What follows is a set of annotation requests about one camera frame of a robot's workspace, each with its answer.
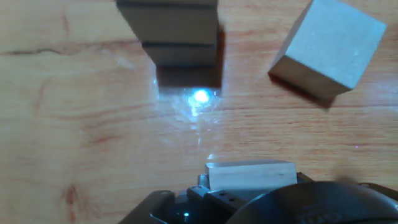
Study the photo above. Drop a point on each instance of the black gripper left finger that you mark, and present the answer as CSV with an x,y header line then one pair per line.
x,y
217,202

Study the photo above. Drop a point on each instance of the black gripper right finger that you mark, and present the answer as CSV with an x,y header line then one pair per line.
x,y
388,191

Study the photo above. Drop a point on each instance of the varnished wooden board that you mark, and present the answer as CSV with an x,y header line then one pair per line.
x,y
93,124

